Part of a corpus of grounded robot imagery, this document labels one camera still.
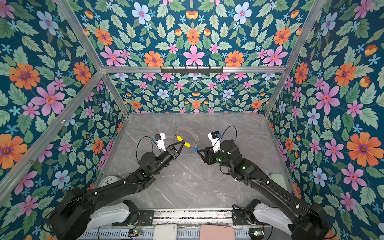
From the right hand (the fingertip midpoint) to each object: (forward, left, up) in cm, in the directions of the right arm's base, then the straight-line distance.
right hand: (201, 149), depth 72 cm
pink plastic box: (-31, -7, -24) cm, 40 cm away
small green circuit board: (-32, +32, -24) cm, 51 cm away
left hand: (+2, +7, +6) cm, 9 cm away
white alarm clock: (-8, +53, -19) cm, 56 cm away
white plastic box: (-31, +17, -23) cm, 42 cm away
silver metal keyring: (+36, +13, -25) cm, 46 cm away
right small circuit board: (-32, -26, -25) cm, 48 cm away
